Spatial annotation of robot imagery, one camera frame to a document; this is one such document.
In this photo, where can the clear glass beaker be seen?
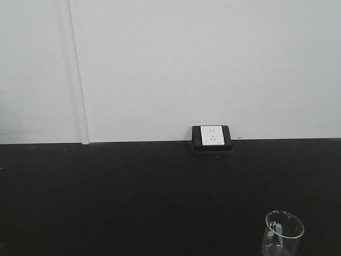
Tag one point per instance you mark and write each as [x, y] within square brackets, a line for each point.
[283, 231]

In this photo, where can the white socket in black box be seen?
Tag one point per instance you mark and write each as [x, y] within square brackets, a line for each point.
[211, 138]

